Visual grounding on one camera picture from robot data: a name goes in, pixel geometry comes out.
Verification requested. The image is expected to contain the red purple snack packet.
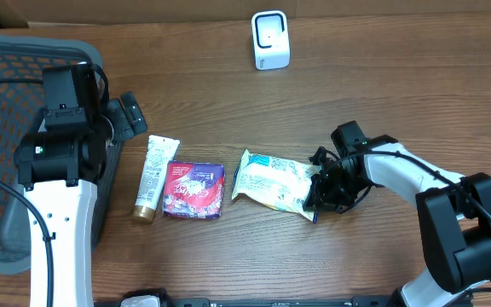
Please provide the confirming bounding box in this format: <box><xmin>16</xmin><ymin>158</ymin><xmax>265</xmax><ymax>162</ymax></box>
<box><xmin>162</xmin><ymin>161</ymin><xmax>225</xmax><ymax>219</ymax></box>

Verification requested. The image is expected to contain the white barcode scanner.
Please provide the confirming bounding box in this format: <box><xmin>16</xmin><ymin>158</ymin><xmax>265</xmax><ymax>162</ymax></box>
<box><xmin>251</xmin><ymin>10</ymin><xmax>291</xmax><ymax>71</ymax></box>

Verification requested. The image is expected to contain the grey plastic basket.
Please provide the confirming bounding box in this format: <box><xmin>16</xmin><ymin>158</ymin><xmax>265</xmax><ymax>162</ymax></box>
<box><xmin>0</xmin><ymin>35</ymin><xmax>102</xmax><ymax>275</ymax></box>

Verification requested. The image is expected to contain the white yellow snack bag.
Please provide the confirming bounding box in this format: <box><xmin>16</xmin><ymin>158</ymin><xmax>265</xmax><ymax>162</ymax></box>
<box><xmin>231</xmin><ymin>149</ymin><xmax>321</xmax><ymax>223</ymax></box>

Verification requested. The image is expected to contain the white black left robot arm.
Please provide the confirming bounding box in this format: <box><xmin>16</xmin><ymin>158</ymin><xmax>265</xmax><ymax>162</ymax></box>
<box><xmin>14</xmin><ymin>62</ymin><xmax>147</xmax><ymax>306</ymax></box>

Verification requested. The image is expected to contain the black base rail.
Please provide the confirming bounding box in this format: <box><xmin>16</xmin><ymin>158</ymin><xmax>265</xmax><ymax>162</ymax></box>
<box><xmin>94</xmin><ymin>288</ymin><xmax>406</xmax><ymax>307</ymax></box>

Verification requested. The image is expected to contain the white gold-capped tube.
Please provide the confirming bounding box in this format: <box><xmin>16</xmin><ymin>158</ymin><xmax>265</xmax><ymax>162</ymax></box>
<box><xmin>132</xmin><ymin>135</ymin><xmax>181</xmax><ymax>223</ymax></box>

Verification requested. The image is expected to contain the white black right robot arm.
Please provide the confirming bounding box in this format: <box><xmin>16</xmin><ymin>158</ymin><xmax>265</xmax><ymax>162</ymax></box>
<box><xmin>303</xmin><ymin>121</ymin><xmax>491</xmax><ymax>306</ymax></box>

